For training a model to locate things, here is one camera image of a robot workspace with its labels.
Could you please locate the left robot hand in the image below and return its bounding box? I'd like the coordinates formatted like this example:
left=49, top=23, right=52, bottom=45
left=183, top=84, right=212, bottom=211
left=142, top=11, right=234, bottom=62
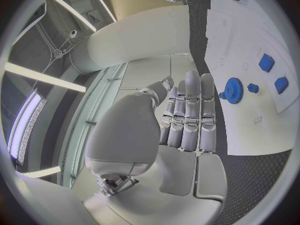
left=82, top=70, right=229, bottom=225

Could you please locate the white task board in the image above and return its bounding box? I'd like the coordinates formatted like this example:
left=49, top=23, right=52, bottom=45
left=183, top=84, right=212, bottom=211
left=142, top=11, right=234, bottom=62
left=203, top=0, right=299, bottom=156

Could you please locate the glowing light bar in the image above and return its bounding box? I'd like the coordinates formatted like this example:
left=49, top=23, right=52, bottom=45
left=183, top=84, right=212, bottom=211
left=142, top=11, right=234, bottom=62
left=6, top=87, right=49, bottom=167

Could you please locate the blue gear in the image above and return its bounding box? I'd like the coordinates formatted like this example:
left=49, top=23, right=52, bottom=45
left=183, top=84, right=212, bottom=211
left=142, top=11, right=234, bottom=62
left=223, top=77, right=245, bottom=105

